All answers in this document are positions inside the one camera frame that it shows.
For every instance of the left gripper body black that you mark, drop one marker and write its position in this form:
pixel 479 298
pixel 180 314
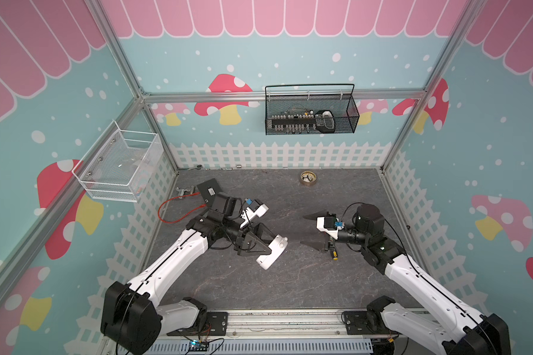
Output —
pixel 232 230

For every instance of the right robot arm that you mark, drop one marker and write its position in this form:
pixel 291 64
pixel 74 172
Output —
pixel 457 328

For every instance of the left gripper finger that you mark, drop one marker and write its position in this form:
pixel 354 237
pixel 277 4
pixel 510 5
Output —
pixel 262 234
pixel 254 249

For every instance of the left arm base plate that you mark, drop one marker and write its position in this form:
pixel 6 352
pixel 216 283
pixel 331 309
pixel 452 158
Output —
pixel 210 324

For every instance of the white wire basket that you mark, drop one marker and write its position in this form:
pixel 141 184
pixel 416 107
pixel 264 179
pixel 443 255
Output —
pixel 120 166

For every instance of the green circuit board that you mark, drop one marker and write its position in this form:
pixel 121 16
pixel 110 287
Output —
pixel 198 346

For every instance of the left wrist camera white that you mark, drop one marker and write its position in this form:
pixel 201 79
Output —
pixel 252 209

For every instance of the black box device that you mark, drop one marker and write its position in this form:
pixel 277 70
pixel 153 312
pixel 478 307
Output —
pixel 209 190

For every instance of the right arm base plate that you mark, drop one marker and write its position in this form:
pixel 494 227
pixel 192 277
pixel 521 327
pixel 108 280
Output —
pixel 366 323

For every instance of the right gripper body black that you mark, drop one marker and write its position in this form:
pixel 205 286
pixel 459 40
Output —
pixel 351 237

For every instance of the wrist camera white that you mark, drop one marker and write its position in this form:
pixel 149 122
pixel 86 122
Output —
pixel 330 225
pixel 252 209

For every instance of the white alarm device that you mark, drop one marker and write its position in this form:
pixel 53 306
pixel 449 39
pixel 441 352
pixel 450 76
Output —
pixel 277 247

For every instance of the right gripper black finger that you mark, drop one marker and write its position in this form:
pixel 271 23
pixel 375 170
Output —
pixel 325 215
pixel 322 245

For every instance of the black wire mesh basket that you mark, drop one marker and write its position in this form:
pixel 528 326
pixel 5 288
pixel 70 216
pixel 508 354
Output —
pixel 309 109

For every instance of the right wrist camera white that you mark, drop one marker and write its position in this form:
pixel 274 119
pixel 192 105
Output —
pixel 330 225

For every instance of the tape roll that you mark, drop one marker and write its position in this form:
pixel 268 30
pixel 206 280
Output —
pixel 308 178

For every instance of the metal clip on table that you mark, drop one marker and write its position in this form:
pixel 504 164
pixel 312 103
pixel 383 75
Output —
pixel 183 192

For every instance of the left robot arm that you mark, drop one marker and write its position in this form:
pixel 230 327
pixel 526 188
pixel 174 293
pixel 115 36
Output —
pixel 133 315

